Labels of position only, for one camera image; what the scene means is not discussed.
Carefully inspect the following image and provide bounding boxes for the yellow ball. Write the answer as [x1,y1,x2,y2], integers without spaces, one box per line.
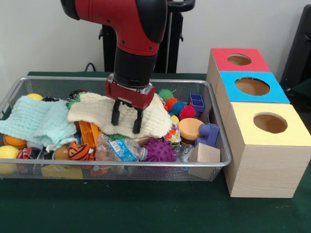
[0,145,20,174]

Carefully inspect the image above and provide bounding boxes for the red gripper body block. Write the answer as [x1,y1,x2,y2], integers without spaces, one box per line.
[104,79,156,111]

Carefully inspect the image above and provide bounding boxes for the purple toy block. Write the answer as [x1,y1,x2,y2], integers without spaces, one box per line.
[194,123,221,148]

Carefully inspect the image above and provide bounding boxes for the blue plastic brick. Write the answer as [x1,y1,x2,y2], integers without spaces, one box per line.
[189,93,206,113]

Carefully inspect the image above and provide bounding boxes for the wooden box with three holes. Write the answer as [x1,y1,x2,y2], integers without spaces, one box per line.
[206,48,311,199]

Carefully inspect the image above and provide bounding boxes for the purple spiky ball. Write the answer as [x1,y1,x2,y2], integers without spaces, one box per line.
[143,137,177,163]

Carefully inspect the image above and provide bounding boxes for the orange tiger plush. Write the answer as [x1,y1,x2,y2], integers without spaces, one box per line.
[68,142,96,161]

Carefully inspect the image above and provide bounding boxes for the shallow clear mesh bin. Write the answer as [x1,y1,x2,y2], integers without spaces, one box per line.
[0,75,232,182]

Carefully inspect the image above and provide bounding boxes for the round tan wooden disc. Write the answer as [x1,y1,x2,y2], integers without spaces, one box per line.
[178,118,205,144]

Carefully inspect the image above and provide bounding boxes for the cream waffle cloth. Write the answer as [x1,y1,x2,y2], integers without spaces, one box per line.
[67,93,173,140]

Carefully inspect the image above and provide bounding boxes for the dark green table cloth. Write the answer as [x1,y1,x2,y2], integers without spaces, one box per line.
[289,81,311,99]
[0,71,311,233]

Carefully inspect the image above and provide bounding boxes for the light blue waffle cloth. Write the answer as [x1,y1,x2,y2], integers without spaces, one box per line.
[0,95,78,151]

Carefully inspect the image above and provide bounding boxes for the plain wooden cube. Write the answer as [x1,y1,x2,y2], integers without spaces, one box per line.
[188,142,221,181]

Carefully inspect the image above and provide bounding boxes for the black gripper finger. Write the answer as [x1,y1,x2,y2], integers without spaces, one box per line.
[132,108,144,134]
[111,100,121,126]

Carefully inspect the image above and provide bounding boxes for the crushed clear plastic bottle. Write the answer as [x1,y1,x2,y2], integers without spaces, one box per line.
[96,133,149,163]

